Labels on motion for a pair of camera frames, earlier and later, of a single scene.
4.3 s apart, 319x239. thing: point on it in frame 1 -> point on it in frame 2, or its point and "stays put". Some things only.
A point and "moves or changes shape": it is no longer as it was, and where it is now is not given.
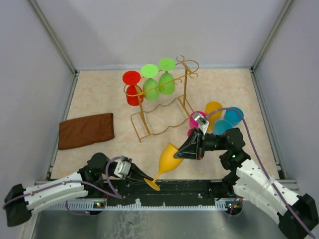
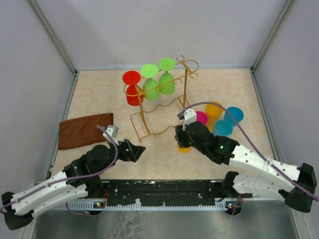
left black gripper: (135, 175) -> (134, 153)
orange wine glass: (210, 107) stays put
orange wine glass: (167, 163) moves or changes shape
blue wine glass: (233, 116) stays put
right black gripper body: (201, 145) -> (184, 140)
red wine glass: (132, 78) stays put
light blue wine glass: (221, 126) stays put
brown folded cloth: (85, 130) stays put
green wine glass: (166, 64) stays put
